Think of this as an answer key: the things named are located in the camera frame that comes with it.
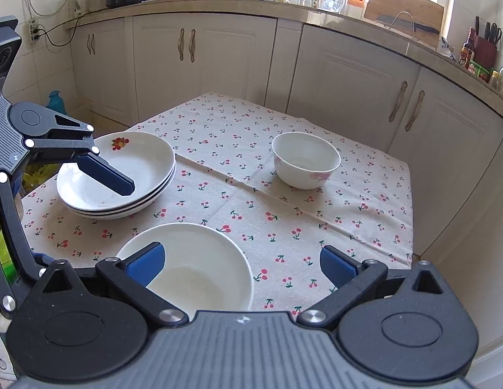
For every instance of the cherry-print tablecloth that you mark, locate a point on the cherry-print tablecloth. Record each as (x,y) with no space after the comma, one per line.
(243,194)

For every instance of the white wall socket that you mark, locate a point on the white wall socket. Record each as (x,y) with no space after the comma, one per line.
(32,30)

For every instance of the white pink-flower bowl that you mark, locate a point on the white pink-flower bowl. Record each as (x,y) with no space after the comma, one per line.
(304,170)

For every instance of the clear glass jug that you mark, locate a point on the clear glass jug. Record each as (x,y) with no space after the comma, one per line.
(330,3)

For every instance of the wooden cutting board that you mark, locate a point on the wooden cutting board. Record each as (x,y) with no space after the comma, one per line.
(405,4)

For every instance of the dark red knife block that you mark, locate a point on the dark red knife block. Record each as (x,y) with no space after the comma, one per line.
(484,50)

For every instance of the plain white bowl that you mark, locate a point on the plain white bowl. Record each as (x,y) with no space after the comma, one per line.
(202,275)

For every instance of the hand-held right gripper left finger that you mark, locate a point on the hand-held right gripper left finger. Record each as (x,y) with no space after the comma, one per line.
(148,263)

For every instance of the blue plastic bottle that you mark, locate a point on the blue plastic bottle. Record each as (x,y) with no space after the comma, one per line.
(56,103)

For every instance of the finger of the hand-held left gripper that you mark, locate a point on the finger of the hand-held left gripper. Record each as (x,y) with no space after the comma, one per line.
(109,176)
(18,231)

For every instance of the dark sauce bottle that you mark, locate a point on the dark sauce bottle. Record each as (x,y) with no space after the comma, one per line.
(467,54)

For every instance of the white fruit-print plate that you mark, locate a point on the white fruit-print plate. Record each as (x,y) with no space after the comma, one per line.
(146,158)
(113,211)

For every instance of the white cabinet door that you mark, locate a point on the white cabinet door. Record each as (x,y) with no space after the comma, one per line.
(80,77)
(158,77)
(348,89)
(458,162)
(231,65)
(113,73)

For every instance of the green yellow bottle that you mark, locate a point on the green yellow bottle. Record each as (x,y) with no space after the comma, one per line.
(0,247)

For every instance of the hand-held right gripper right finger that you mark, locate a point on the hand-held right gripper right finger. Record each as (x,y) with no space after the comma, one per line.
(336,269)

